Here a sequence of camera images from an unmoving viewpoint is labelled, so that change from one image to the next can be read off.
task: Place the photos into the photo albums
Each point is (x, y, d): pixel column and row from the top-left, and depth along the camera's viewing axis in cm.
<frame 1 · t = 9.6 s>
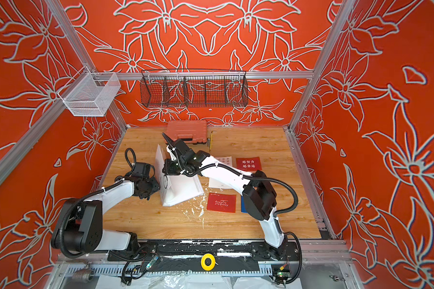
left hand: (157, 186, 92), fingers open
right hand: (160, 167, 78), fingers closed
white photo album: (175, 188, 87), point 6 cm above the table
red plastic tool case: (193, 131, 114), point 5 cm above the table
yellow handled hex key: (211, 140, 115), on the table
red card white script: (222, 202, 89), on the table

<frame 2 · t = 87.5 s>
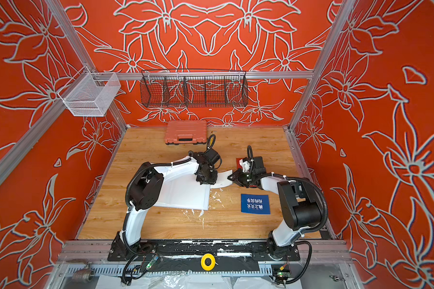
left hand: (215, 181, 93), fingers open
right hand: (228, 176, 91), fingers closed
white photo album: (184, 191, 91), point 2 cm above the table
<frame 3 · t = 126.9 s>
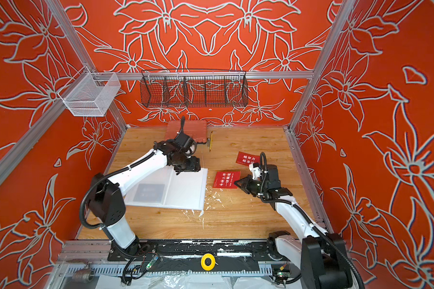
left hand: (196, 166, 85), fingers open
right hand: (234, 181, 80), fingers closed
red card middle row: (226, 179, 87), point 9 cm above the table
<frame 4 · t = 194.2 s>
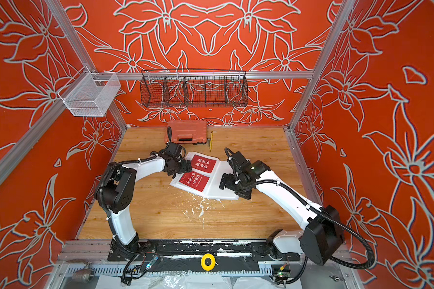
left hand: (187, 169, 98), fingers open
right hand: (224, 188, 77), fingers open
white photo album: (211, 189, 94), on the table
red card middle row: (194, 180, 94), point 3 cm above the table
